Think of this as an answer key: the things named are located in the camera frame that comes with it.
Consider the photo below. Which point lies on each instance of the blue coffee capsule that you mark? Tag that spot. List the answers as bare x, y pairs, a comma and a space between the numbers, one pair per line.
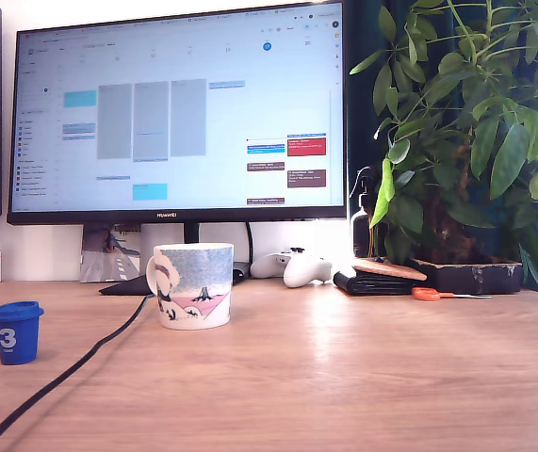
16, 336

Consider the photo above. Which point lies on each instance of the white game controller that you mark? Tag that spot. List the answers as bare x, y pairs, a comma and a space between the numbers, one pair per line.
304, 273

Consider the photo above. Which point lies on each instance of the black monitor stand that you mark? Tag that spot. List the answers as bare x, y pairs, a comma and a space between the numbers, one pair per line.
191, 233

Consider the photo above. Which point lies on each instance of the illustrated white ceramic mug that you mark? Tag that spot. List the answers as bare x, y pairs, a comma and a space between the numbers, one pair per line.
198, 282

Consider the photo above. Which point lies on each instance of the dark spray bottle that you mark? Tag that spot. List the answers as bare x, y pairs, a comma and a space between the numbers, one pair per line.
362, 226

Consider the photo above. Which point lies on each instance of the round cork coaster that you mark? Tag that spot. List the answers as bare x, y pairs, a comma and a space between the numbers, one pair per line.
386, 270

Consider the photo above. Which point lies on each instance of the large black Huawei monitor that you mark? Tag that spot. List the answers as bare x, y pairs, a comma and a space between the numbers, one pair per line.
226, 103

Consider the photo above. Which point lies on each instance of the illustrated postcard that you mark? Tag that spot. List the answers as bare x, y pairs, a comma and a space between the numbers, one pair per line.
108, 259

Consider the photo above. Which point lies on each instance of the black rectangular planter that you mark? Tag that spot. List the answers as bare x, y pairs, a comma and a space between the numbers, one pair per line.
471, 278

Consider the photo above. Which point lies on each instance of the green leafy houseplant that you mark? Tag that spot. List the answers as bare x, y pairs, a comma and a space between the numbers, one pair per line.
476, 132

